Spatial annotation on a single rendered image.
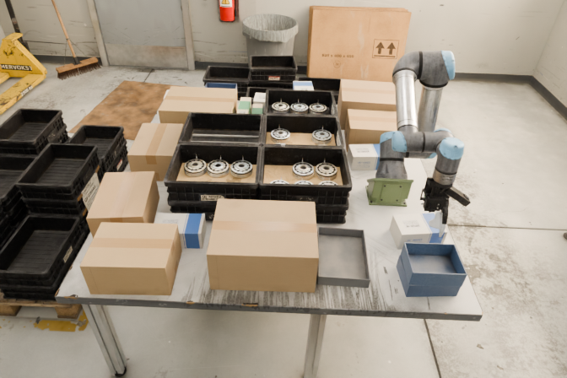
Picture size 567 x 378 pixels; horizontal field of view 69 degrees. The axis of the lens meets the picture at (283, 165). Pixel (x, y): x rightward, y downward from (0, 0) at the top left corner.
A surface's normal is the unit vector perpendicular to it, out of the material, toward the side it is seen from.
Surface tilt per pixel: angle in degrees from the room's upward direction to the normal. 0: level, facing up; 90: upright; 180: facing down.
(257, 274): 90
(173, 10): 90
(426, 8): 90
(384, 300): 0
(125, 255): 0
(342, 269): 0
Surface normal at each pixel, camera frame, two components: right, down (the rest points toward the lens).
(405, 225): 0.04, -0.80
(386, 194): -0.03, 0.59
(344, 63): -0.01, 0.37
